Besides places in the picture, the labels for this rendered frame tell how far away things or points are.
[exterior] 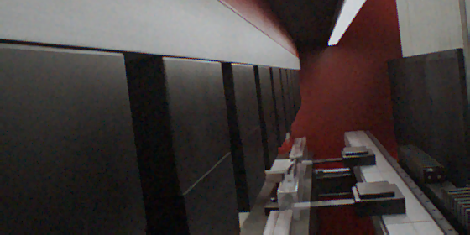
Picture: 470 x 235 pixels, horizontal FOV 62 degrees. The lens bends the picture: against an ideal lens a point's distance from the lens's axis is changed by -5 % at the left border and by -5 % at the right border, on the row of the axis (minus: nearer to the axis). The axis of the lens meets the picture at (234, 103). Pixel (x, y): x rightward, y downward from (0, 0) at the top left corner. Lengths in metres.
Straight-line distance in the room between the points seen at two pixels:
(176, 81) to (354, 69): 2.10
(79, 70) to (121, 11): 0.05
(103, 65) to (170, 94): 0.08
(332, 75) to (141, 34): 2.14
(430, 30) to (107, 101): 8.65
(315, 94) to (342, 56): 0.26
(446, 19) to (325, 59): 6.68
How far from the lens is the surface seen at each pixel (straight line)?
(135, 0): 0.22
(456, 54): 1.21
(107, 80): 0.18
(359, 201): 0.97
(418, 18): 8.74
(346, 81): 2.34
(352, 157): 1.45
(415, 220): 0.96
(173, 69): 0.26
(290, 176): 1.41
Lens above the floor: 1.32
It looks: 3 degrees down
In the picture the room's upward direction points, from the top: 7 degrees counter-clockwise
